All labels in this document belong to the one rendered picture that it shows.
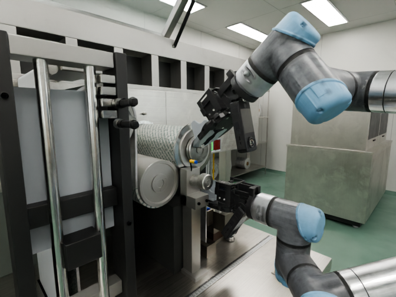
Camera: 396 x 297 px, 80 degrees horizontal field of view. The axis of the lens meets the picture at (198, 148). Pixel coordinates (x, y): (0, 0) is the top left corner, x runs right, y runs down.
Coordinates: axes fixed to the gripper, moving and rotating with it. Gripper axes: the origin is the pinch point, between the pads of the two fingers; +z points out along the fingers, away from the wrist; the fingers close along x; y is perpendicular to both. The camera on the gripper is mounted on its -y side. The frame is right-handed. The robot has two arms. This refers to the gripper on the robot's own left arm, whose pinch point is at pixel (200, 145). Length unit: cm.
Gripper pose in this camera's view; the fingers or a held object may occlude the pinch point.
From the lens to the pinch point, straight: 62.5
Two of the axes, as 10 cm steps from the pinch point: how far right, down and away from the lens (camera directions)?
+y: -4.5, -8.3, 3.3
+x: -7.1, 1.1, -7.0
